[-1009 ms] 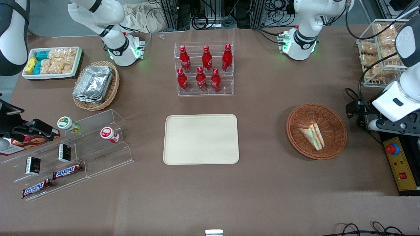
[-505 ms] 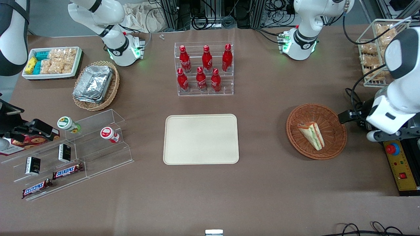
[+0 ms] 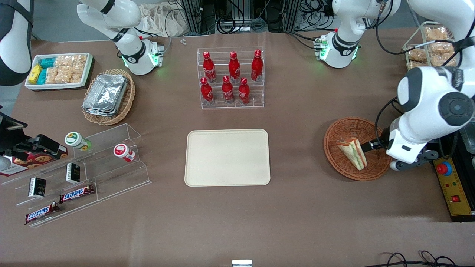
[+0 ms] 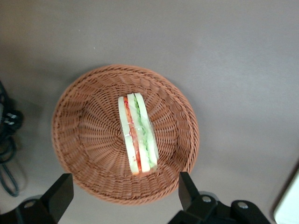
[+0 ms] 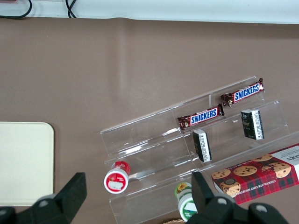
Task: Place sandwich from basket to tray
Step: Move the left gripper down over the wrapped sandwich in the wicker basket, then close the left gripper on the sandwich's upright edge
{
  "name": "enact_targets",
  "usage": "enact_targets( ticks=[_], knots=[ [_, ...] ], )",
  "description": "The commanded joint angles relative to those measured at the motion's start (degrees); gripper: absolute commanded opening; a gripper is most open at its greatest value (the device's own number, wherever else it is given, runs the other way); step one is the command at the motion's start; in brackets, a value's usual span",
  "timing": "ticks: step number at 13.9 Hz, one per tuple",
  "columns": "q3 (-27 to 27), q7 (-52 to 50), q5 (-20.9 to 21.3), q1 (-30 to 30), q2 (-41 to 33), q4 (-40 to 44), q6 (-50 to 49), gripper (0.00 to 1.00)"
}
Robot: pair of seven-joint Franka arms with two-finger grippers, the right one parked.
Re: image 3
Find black cable bundle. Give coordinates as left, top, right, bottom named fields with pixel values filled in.
left=214, top=0, right=268, bottom=34

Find cream plastic serving tray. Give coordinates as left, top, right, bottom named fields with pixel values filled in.
left=184, top=129, right=271, bottom=187

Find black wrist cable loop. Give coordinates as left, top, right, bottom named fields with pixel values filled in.
left=375, top=97, right=400, bottom=142

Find Snickers chocolate bar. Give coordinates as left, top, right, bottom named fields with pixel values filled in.
left=24, top=202, right=60, bottom=225
left=59, top=184, right=95, bottom=204

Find green cap yogurt bottle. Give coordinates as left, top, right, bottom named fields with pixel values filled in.
left=65, top=132, right=92, bottom=151

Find black arm base cable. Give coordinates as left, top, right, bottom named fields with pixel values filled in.
left=285, top=31, right=320, bottom=51

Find clear plastic snack container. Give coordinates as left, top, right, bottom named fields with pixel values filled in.
left=403, top=22, right=466, bottom=71

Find small black box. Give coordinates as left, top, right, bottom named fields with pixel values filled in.
left=29, top=177, right=46, bottom=198
left=66, top=162, right=81, bottom=184

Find white rectangular snack tray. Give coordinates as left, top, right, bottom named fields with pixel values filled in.
left=24, top=53, right=93, bottom=91

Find plastic triangle sandwich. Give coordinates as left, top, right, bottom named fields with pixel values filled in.
left=336, top=137, right=368, bottom=171

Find yellow snack pack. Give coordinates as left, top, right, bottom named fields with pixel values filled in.
left=28, top=64, right=42, bottom=84

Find grey arm base cable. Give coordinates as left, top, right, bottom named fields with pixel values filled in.
left=139, top=27, right=172, bottom=57

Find aluminium foil tray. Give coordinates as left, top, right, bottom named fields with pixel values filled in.
left=83, top=73, right=128, bottom=113
left=82, top=106, right=117, bottom=118

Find clear acrylic bottle rack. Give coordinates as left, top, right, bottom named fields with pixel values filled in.
left=197, top=47, right=265, bottom=109

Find yellow emergency stop box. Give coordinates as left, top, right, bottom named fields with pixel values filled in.
left=432, top=133, right=475, bottom=222

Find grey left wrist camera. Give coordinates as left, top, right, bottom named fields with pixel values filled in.
left=390, top=149, right=439, bottom=171

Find beige crumpled cloth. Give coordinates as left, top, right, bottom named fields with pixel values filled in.
left=139, top=3, right=186, bottom=37

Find red brown cookie box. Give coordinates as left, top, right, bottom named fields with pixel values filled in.
left=0, top=146, right=68, bottom=177

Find red cap yogurt bottle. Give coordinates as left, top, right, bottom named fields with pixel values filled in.
left=113, top=144, right=136, bottom=162

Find red cola bottle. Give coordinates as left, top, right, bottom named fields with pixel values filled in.
left=200, top=77, right=214, bottom=105
left=202, top=51, right=217, bottom=83
left=222, top=76, right=235, bottom=104
left=228, top=51, right=241, bottom=83
left=251, top=49, right=263, bottom=82
left=238, top=77, right=250, bottom=105

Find black floor cable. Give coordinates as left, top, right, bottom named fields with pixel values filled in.
left=379, top=250, right=475, bottom=267

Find clear plastic bin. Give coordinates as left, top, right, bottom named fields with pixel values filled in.
left=460, top=122, right=475, bottom=154

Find round brown wicker basket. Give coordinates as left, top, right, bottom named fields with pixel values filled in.
left=323, top=117, right=393, bottom=181

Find bagged fried snack pack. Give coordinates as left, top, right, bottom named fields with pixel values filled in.
left=408, top=56, right=459, bottom=71
left=427, top=42, right=455, bottom=56
left=406, top=47, right=427, bottom=62
left=424, top=26, right=451, bottom=42

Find clear acrylic stepped shelf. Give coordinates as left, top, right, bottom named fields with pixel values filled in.
left=0, top=123, right=152, bottom=228

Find oval light wicker basket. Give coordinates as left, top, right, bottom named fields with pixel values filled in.
left=82, top=69, right=136, bottom=126

